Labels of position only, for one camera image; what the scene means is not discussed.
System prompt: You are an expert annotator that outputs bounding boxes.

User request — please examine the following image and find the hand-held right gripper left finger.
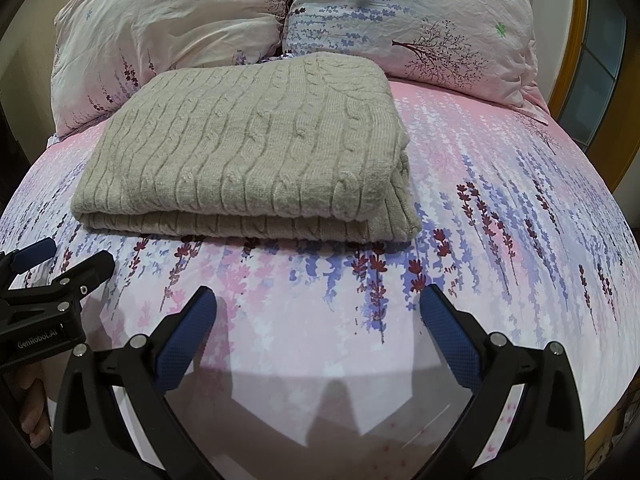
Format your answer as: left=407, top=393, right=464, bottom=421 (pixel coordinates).
left=51, top=285, right=226, bottom=480

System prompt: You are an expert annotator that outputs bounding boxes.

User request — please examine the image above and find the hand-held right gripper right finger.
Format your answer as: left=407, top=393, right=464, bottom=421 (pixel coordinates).
left=419, top=284, right=586, bottom=480

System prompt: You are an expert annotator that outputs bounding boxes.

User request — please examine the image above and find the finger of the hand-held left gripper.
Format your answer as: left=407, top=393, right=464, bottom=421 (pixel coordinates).
left=10, top=251, right=115, bottom=317
left=0, top=237, right=58, bottom=287

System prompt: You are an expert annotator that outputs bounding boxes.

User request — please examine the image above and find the beige cable knit sweater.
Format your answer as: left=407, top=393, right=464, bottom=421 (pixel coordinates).
left=71, top=52, right=422, bottom=242

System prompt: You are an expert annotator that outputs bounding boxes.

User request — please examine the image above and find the person's left hand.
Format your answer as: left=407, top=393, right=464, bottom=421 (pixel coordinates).
left=14, top=360, right=53, bottom=449

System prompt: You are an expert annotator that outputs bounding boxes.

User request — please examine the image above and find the pink lavender print bed sheet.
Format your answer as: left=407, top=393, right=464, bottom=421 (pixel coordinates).
left=0, top=77, right=632, bottom=480

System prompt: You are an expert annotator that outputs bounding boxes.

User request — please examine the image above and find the pale pink floral pillow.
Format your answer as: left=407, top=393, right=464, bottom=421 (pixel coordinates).
left=50, top=0, right=297, bottom=140

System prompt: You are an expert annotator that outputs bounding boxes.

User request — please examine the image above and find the lavender tree print pillow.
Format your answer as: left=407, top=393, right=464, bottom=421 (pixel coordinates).
left=281, top=0, right=551, bottom=124

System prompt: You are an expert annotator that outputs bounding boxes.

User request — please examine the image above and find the yellow wooden bed headboard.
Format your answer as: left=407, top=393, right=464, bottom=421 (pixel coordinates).
left=546, top=0, right=640, bottom=196

